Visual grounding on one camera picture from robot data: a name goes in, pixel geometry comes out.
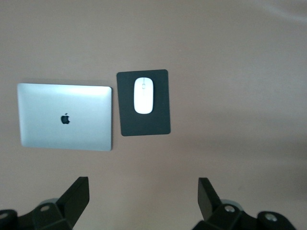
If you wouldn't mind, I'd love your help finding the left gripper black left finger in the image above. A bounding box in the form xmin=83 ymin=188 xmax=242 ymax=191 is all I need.
xmin=0 ymin=176 xmax=90 ymax=230

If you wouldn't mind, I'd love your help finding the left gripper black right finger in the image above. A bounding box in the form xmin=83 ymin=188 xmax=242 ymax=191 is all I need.
xmin=193 ymin=177 xmax=296 ymax=230

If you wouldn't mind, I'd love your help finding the white computer mouse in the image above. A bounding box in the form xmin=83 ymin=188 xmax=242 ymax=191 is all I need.
xmin=133 ymin=77 xmax=154 ymax=115

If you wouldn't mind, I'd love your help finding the black mouse pad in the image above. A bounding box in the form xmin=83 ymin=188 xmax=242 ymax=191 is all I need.
xmin=116 ymin=69 xmax=171 ymax=137

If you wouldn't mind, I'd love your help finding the silver laptop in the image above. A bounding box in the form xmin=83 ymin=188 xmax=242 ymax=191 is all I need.
xmin=16 ymin=83 xmax=113 ymax=152

